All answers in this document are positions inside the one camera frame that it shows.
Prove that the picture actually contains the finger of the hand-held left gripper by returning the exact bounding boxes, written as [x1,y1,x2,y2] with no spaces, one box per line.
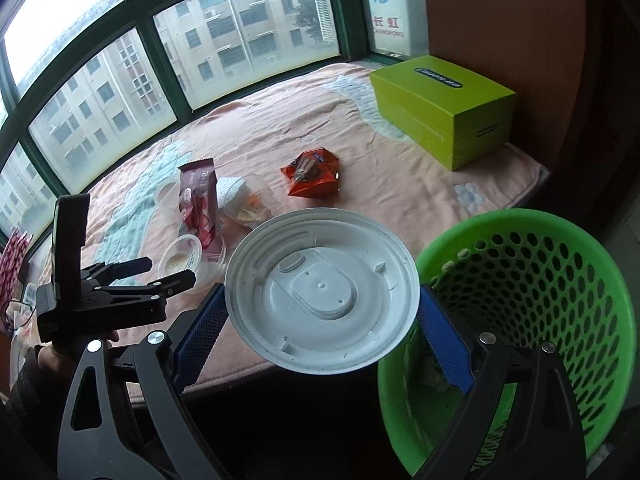
[82,257,154,286]
[94,270,197,307]

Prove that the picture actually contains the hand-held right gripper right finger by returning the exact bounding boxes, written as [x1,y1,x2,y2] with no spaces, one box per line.
[412,284,587,480]

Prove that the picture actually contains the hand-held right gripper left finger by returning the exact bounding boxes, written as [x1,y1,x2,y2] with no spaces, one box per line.
[56,282,232,480]

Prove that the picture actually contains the green perforated plastic basket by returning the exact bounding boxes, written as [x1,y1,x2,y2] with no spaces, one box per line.
[377,208,638,478]

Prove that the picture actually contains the white round plastic lid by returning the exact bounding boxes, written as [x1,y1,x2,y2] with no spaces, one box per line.
[224,208,421,374]

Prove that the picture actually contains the person's left hand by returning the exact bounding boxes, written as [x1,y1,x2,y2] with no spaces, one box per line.
[35,330,121,378]

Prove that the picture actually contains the round container with beige contents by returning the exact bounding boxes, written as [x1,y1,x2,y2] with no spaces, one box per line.
[157,234,227,295]

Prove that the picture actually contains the pink patterned cloth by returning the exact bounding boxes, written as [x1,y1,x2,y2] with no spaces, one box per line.
[0,227,34,306]

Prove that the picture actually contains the clear plastic container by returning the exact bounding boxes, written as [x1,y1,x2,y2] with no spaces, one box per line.
[154,180,184,224]

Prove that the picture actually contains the maroon snack wrapper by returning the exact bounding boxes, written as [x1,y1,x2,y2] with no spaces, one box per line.
[178,157,227,255]

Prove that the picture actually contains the clear plastic cup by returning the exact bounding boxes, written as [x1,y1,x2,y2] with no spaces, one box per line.
[220,175,274,229]

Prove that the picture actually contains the orange snack wrapper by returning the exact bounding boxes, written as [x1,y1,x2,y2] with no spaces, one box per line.
[280,147,342,198]

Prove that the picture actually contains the pink printed blanket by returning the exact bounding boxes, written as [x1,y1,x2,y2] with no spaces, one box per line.
[30,60,551,406]

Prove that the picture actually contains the green cardboard box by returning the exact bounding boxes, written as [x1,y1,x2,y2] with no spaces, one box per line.
[369,55,517,172]

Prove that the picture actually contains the beige apartment building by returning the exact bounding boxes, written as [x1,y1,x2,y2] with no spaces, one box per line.
[0,0,321,231]

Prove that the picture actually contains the green tree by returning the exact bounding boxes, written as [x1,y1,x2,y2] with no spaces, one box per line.
[294,0,323,48]

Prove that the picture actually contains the white louvre panel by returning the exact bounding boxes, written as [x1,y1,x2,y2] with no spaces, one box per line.
[306,0,337,43]

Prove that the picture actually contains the brown wooden cabinet side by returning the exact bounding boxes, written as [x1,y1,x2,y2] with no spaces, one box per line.
[416,0,601,201]

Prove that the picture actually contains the white outdoor air conditioner unit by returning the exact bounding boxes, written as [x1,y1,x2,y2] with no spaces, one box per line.
[357,0,426,57]

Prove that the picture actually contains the dark green window frame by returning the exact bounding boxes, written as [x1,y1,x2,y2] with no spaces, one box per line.
[0,0,382,242]

